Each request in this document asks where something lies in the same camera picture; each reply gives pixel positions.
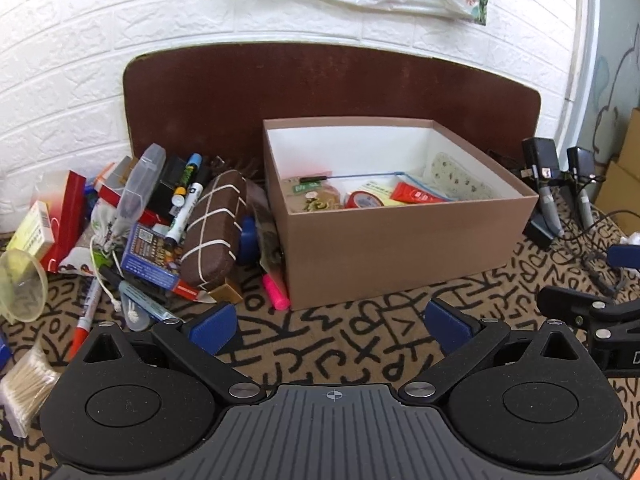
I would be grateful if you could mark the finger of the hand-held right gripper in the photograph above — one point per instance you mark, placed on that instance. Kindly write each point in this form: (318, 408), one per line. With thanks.
(625, 256)
(590, 310)

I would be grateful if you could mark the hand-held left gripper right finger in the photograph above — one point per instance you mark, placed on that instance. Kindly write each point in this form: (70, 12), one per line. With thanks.
(447, 325)

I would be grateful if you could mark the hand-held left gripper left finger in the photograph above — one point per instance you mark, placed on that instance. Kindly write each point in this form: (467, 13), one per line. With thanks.
(215, 327)

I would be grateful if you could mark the brown cardboard box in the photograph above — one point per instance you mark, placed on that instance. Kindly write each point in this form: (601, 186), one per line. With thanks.
(390, 255)

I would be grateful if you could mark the small gold box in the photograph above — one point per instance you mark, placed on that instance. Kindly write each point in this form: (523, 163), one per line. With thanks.
(225, 291)

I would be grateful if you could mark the plain cardboard carton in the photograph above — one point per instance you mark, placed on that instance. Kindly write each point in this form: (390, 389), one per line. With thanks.
(617, 195)
(631, 145)

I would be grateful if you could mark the pink highlighter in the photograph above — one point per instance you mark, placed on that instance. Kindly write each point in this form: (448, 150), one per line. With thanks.
(277, 292)

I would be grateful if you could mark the clear tube packet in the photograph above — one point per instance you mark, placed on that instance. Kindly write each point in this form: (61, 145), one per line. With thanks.
(147, 302)

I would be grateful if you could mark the blue bottle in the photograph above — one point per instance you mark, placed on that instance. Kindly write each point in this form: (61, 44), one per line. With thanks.
(247, 240)

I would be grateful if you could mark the blue card box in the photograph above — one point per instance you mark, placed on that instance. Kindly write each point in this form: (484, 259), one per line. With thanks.
(150, 255)

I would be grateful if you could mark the brown checked glasses case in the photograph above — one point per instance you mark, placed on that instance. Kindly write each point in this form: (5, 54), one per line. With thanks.
(212, 230)

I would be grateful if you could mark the brown glyph patterned cloth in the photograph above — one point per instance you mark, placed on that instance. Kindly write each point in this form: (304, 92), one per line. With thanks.
(350, 335)

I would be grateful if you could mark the black and white marker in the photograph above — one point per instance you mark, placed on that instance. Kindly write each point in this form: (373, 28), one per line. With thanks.
(186, 210)

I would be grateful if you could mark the red pen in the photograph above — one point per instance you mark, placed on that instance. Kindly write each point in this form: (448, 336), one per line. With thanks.
(85, 320)

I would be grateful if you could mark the red tube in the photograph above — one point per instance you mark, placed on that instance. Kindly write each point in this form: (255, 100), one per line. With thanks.
(417, 194)

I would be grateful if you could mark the patterned white insole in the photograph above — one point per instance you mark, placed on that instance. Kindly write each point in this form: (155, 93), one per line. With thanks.
(457, 177)

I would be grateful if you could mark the red tape roll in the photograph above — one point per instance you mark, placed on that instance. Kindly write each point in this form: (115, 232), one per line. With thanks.
(365, 200)

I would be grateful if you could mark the small black box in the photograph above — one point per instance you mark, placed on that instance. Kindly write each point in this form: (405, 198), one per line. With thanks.
(165, 185)

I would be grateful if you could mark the white green printed packet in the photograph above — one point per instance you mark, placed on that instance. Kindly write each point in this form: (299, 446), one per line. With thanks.
(380, 186)

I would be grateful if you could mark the blue capped marker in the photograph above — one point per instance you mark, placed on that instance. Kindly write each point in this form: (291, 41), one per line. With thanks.
(189, 175)

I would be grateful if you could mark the clear plastic case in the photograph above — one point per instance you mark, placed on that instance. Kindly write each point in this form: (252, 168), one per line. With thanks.
(137, 185)

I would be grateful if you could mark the snack packet with green label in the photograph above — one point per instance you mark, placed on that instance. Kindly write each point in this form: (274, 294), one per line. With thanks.
(315, 195)

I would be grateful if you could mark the white orange small box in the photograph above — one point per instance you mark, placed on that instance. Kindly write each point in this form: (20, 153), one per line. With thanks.
(112, 175)

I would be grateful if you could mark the red carton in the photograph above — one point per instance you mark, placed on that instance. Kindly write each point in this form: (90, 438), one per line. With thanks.
(65, 220)

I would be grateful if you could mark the cotton swab pack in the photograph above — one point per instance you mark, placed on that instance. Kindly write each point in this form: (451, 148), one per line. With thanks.
(27, 385)

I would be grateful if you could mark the cartoon printed glass door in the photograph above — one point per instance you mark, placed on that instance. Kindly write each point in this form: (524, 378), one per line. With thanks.
(610, 60)

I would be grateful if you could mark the yellow white medicine box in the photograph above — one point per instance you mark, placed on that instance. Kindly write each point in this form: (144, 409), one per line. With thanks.
(30, 232)

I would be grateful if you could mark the dark brown wooden board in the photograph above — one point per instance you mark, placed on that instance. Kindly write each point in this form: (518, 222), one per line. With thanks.
(325, 85)

